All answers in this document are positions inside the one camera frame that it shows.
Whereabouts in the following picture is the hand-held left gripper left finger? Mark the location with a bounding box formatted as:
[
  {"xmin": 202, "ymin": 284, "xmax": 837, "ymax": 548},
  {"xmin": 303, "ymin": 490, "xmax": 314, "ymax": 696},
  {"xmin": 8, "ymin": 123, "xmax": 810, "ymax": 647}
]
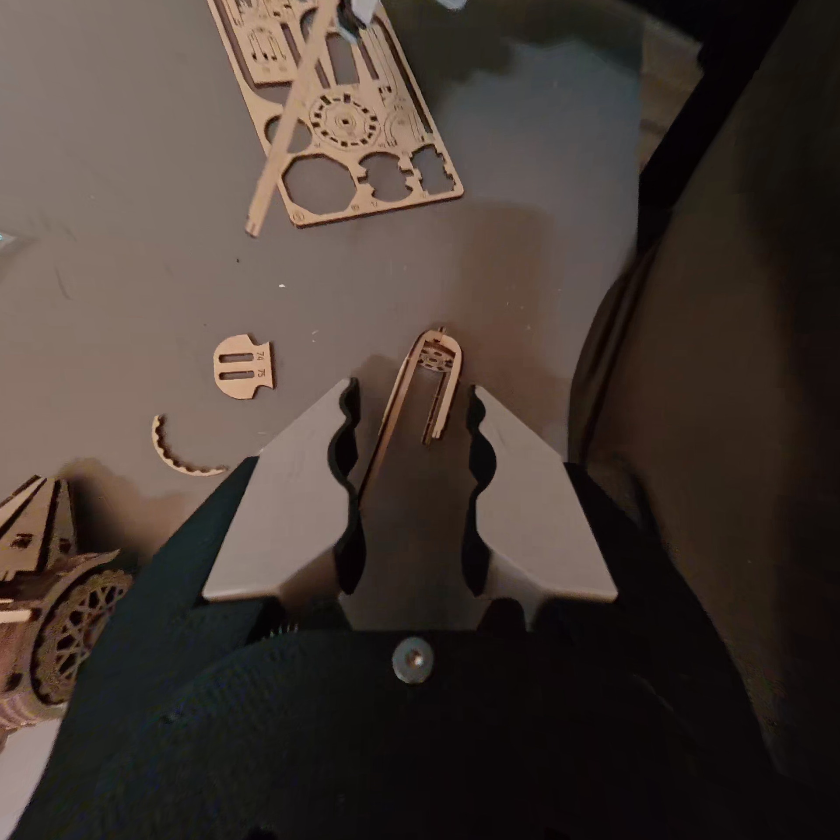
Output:
[{"xmin": 202, "ymin": 377, "xmax": 365, "ymax": 601}]

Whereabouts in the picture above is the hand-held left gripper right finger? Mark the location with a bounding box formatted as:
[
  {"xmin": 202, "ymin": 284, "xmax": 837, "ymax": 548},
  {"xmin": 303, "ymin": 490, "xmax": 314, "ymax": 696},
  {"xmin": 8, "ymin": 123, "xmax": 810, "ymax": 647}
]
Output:
[{"xmin": 461, "ymin": 385, "xmax": 619, "ymax": 601}]

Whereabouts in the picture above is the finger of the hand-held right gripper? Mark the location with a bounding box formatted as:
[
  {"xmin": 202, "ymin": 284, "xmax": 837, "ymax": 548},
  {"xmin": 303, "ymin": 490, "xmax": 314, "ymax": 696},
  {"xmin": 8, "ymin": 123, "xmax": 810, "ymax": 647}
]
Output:
[{"xmin": 336, "ymin": 0, "xmax": 378, "ymax": 46}]

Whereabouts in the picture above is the long thin wooden strip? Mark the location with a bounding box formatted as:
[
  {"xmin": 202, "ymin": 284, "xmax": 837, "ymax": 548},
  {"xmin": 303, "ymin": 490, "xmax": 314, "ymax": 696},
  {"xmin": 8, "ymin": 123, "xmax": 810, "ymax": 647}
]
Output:
[{"xmin": 244, "ymin": 0, "xmax": 342, "ymax": 238}]

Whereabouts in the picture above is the u-shaped wooden puzzle piece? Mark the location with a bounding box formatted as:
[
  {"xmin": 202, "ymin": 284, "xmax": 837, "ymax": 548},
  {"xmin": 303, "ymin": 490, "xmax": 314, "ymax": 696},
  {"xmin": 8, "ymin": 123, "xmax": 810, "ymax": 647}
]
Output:
[{"xmin": 356, "ymin": 325, "xmax": 465, "ymax": 501}]

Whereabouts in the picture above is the light wooden puzzle sheet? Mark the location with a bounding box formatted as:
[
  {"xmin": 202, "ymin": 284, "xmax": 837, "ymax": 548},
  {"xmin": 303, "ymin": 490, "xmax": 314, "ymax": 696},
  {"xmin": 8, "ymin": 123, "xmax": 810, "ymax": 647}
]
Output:
[{"xmin": 206, "ymin": 0, "xmax": 465, "ymax": 229}]

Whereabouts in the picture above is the toothed wooden arc piece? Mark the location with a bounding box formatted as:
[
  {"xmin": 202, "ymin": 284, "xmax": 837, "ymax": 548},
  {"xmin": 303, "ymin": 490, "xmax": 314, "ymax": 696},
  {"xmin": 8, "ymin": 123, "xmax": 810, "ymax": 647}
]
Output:
[{"xmin": 152, "ymin": 413, "xmax": 228, "ymax": 476}]

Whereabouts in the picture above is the slotted wooden puzzle piece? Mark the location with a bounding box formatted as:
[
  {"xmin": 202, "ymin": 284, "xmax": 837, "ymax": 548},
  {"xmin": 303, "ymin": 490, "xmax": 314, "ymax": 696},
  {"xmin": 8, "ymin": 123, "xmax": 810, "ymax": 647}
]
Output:
[{"xmin": 213, "ymin": 333, "xmax": 277, "ymax": 399}]

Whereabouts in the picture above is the person's brown clothing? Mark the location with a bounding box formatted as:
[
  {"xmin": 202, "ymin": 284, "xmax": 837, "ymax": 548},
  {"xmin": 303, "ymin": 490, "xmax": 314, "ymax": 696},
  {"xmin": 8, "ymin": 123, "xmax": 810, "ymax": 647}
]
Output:
[{"xmin": 567, "ymin": 0, "xmax": 840, "ymax": 840}]

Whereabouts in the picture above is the small wooden model assembly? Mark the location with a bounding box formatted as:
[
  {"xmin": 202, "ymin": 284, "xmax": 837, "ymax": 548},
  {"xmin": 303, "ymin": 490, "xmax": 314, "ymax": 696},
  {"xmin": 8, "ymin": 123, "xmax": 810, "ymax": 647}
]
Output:
[{"xmin": 0, "ymin": 476, "xmax": 135, "ymax": 731}]

